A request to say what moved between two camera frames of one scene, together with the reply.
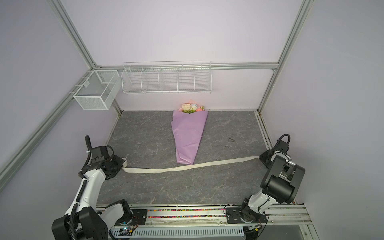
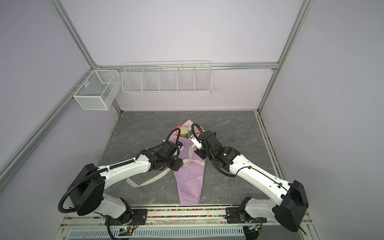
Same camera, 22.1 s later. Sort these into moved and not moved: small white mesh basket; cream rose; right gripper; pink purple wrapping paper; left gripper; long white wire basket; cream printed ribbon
Moved: pink purple wrapping paper; left gripper; cream printed ribbon; cream rose; right gripper
Not moved: long white wire basket; small white mesh basket
